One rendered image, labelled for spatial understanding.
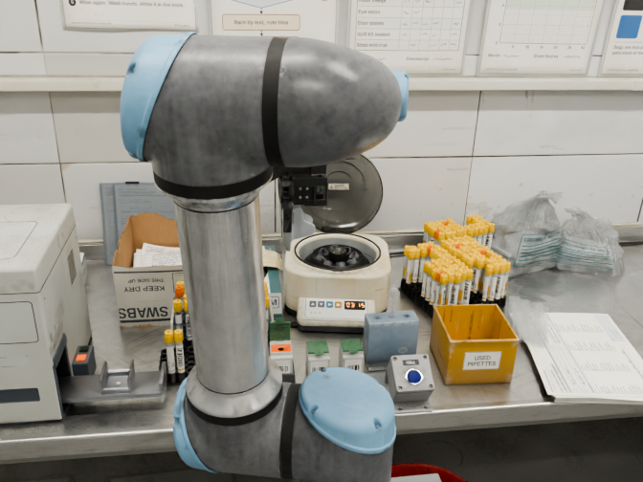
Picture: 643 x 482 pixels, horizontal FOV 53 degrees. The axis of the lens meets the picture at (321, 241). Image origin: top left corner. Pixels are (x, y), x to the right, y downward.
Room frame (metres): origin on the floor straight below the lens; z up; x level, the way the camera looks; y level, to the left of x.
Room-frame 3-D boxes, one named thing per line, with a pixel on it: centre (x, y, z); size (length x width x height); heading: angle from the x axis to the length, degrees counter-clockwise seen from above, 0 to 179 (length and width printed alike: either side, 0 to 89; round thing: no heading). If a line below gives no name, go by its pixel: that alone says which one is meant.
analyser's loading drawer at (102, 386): (0.92, 0.37, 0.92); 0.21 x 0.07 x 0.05; 98
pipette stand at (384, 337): (1.08, -0.14, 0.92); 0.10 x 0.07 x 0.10; 100
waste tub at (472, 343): (1.07, -0.30, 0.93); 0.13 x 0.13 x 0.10; 5
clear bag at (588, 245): (1.56, -0.70, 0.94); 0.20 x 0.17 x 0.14; 70
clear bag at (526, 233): (1.56, -0.53, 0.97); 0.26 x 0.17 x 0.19; 119
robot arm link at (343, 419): (0.63, -0.03, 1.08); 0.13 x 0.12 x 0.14; 83
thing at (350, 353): (1.03, -0.06, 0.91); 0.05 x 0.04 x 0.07; 8
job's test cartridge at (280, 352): (1.00, 0.07, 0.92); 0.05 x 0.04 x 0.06; 7
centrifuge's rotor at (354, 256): (1.33, -0.04, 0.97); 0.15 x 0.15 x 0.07
